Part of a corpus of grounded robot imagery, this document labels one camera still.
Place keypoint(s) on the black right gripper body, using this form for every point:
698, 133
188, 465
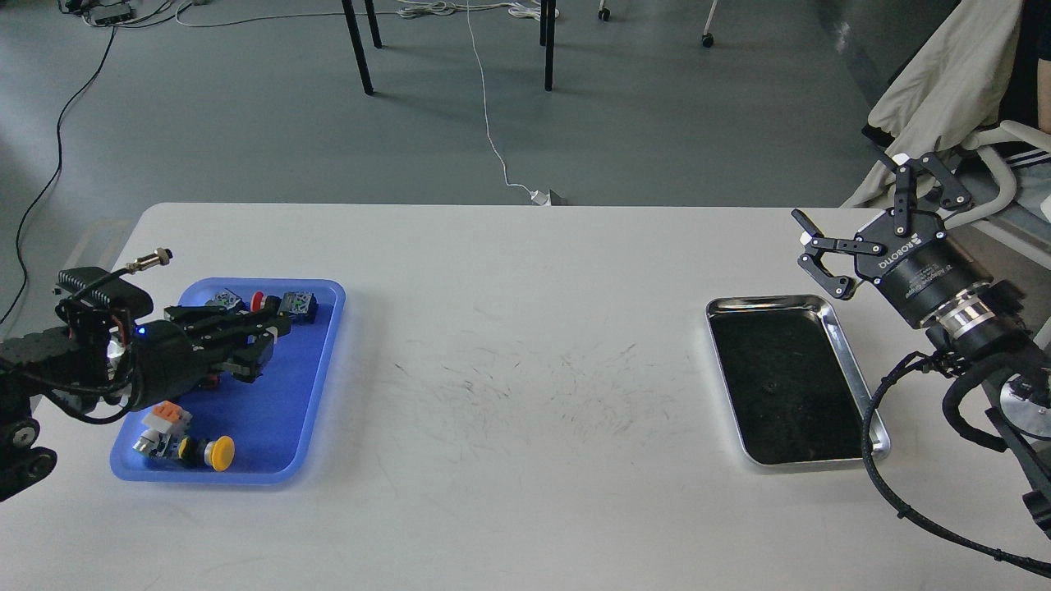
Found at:
918, 272

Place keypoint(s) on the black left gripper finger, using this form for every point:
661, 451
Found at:
243, 355
216, 322

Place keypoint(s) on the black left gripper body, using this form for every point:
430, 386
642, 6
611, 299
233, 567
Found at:
166, 364

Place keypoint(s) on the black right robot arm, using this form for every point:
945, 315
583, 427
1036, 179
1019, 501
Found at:
998, 396

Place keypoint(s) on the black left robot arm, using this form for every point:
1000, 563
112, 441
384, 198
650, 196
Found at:
102, 364

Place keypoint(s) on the orange grey contact block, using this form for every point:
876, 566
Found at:
167, 425

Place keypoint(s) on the white office chair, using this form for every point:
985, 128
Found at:
1008, 174

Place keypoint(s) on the blue plastic tray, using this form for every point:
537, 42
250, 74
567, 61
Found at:
271, 420

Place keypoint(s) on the beige jacket on chair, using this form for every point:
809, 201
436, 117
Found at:
954, 84

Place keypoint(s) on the steel metal tray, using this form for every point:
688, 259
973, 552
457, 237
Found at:
792, 382

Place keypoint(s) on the white power adapter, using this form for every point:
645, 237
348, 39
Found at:
547, 198

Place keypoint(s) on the black power strip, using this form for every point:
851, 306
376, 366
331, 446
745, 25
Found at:
108, 13

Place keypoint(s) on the black table leg left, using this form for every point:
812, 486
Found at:
358, 47

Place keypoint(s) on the black table leg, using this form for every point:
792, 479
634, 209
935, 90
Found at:
548, 16
358, 47

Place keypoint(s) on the black table leg right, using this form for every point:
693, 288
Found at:
548, 16

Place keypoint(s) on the green push button switch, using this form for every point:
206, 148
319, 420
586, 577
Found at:
229, 301

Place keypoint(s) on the red push button switch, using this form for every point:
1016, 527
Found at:
301, 307

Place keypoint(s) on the yellow push button switch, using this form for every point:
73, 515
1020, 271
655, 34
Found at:
198, 453

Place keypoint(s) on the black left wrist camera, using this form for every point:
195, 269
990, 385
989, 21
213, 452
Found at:
94, 297

